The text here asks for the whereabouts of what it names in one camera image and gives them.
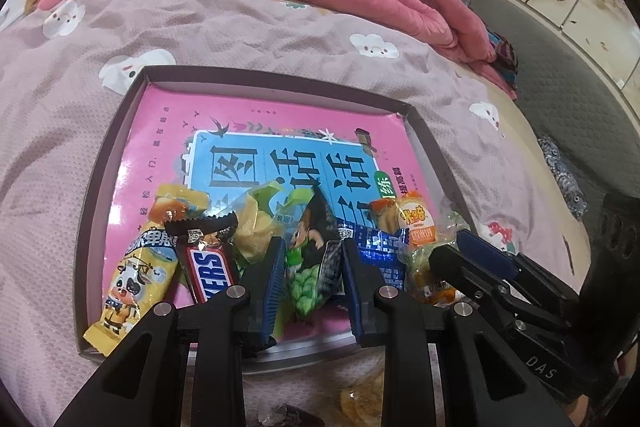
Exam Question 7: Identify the dark small candy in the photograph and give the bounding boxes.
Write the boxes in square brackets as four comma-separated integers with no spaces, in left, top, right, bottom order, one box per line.
[257,403,326,427]

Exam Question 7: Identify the grey shallow box tray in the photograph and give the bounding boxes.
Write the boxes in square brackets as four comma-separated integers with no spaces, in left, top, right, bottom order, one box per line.
[72,65,476,375]

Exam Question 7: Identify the pink book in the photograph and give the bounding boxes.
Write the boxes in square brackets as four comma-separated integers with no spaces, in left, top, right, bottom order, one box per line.
[87,82,442,338]

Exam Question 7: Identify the Snickers bar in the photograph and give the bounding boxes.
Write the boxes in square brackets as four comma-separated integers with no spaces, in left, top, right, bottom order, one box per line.
[165,212,240,303]

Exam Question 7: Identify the grey headboard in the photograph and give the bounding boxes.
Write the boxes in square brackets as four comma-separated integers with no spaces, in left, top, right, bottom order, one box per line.
[463,0,639,236]

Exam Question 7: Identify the green black snack packet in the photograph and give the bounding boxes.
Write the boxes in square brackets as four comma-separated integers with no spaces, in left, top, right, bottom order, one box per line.
[285,186,343,319]

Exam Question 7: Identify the yellow cow candy bar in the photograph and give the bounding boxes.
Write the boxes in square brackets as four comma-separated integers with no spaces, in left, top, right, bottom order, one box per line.
[84,184,209,357]

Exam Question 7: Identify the lilac patterned bed sheet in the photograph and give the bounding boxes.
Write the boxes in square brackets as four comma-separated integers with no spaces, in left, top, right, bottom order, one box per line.
[1,0,590,426]

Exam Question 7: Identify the clear green candy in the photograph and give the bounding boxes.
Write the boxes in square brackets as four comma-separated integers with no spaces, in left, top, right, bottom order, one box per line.
[231,181,283,263]

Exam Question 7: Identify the yellow clear wrapped cake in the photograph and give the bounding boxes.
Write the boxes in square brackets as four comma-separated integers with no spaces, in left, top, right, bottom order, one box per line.
[340,371,384,426]

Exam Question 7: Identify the blue biscuit packet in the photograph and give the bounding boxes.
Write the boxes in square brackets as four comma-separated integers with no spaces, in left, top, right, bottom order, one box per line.
[337,218,409,289]

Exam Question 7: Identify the orange rice cracker packet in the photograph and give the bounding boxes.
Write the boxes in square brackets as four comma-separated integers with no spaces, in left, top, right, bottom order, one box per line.
[369,191,457,307]

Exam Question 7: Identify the wall painting panels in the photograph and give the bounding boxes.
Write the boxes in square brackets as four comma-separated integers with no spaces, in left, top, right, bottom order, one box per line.
[518,0,639,89]

